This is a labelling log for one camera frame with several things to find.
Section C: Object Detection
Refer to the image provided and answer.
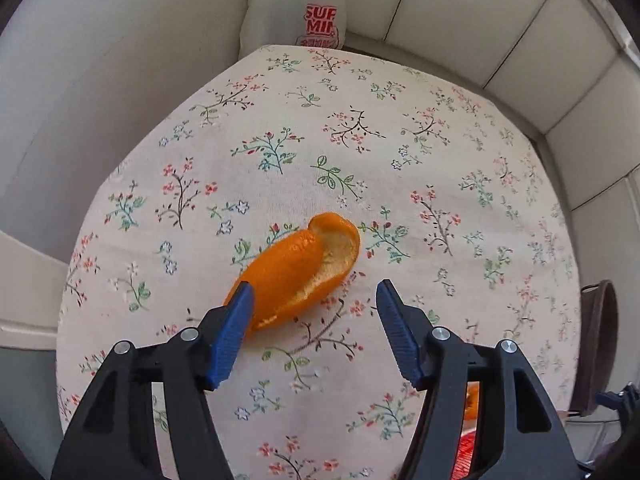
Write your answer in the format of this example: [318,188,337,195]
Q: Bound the large orange peel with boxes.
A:
[235,212,360,334]

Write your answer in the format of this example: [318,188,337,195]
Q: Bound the brown trash bin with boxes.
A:
[570,280,618,417]

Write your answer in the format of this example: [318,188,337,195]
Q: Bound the white kitchen cabinets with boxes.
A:
[347,0,639,389]

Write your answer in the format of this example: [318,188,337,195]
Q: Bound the red instant noodle cup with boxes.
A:
[451,430,475,480]

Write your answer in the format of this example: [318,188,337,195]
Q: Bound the small orange peel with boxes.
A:
[463,382,480,422]

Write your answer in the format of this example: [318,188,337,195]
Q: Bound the floral tablecloth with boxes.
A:
[56,47,579,479]

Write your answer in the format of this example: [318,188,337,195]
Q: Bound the white plastic shopping bag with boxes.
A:
[240,0,347,58]

